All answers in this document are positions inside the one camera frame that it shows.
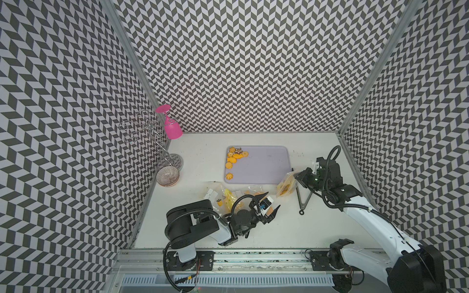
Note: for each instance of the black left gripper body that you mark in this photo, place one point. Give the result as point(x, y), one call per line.
point(255, 218)

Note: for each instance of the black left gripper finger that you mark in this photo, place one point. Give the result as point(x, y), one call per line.
point(272, 215)
point(261, 199)

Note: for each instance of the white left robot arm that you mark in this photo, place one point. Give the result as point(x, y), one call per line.
point(193, 222)

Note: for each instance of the clear resealable bag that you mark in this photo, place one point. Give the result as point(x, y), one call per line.
point(287, 185)

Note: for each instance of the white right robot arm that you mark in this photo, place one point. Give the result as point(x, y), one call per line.
point(407, 267)

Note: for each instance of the pink upside-down wine glass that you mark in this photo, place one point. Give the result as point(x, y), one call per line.
point(171, 126)

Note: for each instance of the clear printed bag pile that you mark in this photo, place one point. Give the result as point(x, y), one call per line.
point(223, 198)

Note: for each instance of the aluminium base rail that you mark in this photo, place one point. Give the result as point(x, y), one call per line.
point(226, 260)

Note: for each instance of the ribbed glass bowl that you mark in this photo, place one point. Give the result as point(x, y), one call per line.
point(167, 176)

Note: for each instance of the chrome glass drying rack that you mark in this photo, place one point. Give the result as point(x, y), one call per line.
point(148, 123)

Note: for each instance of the lilac plastic tray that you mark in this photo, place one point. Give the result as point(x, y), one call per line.
point(264, 165)

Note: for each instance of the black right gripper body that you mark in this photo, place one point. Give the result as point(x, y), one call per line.
point(319, 184)

